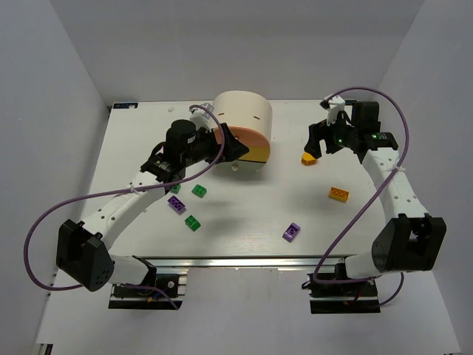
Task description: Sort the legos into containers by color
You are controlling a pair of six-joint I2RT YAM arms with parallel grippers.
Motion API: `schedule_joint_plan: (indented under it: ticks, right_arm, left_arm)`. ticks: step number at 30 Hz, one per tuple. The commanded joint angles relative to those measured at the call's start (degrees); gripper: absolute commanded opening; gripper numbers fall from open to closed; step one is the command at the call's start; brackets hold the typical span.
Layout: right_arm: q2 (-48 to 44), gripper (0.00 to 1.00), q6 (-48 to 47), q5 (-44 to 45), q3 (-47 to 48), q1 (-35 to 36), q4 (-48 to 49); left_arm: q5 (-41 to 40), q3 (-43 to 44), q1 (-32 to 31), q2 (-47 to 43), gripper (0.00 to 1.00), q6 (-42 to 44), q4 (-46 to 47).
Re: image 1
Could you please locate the small yellow lego brick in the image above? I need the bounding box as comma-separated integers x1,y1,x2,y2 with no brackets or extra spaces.
301,152,317,166

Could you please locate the orange top drawer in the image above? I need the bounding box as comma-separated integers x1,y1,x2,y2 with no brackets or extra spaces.
228,126,270,148

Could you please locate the cream drawer cabinet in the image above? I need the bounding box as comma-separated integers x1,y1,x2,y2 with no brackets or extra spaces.
212,90,273,173

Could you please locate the long yellow lego brick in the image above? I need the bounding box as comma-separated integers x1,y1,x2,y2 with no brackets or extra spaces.
328,187,350,203

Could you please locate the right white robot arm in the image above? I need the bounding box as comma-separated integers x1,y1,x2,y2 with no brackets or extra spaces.
304,96,446,283

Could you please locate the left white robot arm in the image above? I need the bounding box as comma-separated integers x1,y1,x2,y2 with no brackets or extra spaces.
56,119,249,291

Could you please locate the yellow middle drawer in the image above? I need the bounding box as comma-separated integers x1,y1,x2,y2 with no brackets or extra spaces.
239,146,270,163

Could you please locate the green lego brick left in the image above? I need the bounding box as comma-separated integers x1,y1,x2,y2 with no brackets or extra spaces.
169,184,181,194

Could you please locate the green lego brick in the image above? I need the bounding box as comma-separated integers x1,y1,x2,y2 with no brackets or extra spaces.
185,215,201,231
191,184,207,198
169,184,181,194

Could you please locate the green lego brick middle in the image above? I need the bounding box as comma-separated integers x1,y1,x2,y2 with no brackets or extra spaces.
191,184,207,198

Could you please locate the purple lego brick left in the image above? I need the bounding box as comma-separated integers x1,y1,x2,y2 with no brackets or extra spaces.
167,196,186,214

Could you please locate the purple lego brick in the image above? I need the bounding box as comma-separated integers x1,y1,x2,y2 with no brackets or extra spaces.
282,223,300,243
167,196,186,214

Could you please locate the blue label left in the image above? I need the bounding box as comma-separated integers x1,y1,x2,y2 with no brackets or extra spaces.
112,102,138,109

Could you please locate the green lego brick lower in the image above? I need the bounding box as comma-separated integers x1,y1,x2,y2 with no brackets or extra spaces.
185,215,201,231

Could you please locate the purple lego brick right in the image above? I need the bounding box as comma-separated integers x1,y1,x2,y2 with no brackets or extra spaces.
282,223,300,243

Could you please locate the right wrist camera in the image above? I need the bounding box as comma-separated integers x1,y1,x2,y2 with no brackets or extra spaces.
320,95,345,126

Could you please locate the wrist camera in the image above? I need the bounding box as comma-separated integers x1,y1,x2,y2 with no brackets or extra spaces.
190,108,216,130
320,95,345,126

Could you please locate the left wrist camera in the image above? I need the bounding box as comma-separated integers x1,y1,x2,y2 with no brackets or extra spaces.
190,108,216,130

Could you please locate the aluminium rail front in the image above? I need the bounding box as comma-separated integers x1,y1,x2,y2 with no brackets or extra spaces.
132,254,358,269

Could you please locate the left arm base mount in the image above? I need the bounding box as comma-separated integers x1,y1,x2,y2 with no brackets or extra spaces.
108,268,188,311

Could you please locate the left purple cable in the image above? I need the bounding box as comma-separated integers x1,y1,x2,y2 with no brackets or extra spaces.
24,104,227,310

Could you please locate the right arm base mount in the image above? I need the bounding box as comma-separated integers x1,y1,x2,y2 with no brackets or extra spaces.
301,274,381,314

